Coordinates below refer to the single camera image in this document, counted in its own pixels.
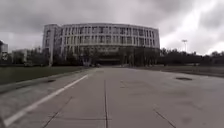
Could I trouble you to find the grass strip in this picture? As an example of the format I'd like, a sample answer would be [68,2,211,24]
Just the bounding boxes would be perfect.
[139,65,224,79]
[0,65,88,86]

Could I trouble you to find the tall light pole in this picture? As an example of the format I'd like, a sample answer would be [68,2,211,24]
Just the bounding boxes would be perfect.
[181,39,188,54]

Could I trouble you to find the grey paved plaza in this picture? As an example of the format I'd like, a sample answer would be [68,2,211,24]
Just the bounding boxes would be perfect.
[0,66,224,128]

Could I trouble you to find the large curved pale building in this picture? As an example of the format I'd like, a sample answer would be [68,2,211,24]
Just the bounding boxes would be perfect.
[41,22,161,67]

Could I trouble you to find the small distant building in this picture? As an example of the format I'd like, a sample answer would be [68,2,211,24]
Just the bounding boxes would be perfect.
[0,40,10,62]

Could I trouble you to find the row of dark trees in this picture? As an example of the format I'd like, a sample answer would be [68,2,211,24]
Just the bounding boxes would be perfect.
[0,46,224,67]

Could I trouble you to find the round manhole cover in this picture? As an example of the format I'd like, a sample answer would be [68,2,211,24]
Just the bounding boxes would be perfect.
[45,78,57,83]
[175,76,194,82]

